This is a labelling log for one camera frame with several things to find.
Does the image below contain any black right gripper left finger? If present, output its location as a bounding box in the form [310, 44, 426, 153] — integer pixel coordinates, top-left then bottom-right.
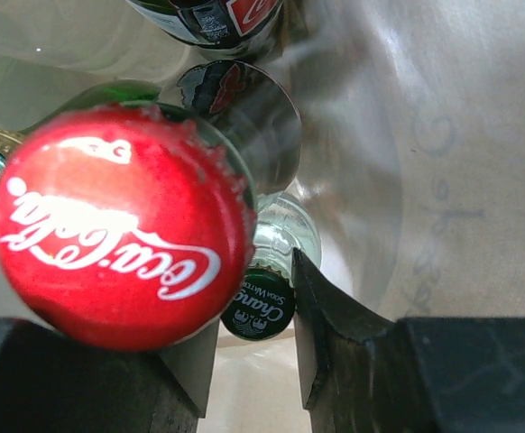
[0, 318, 218, 432]

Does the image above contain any clear glass bottle green cap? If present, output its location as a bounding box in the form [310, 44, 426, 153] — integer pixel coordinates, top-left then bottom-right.
[221, 192, 322, 342]

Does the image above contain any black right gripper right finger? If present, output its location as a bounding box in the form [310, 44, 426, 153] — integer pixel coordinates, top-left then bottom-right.
[292, 250, 525, 432]

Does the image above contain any small cola bottle red cap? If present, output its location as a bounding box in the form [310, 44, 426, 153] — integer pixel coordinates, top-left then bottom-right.
[0, 58, 303, 353]

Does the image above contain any large cola bottle red cap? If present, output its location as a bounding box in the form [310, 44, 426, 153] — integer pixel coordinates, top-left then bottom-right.
[128, 0, 283, 57]

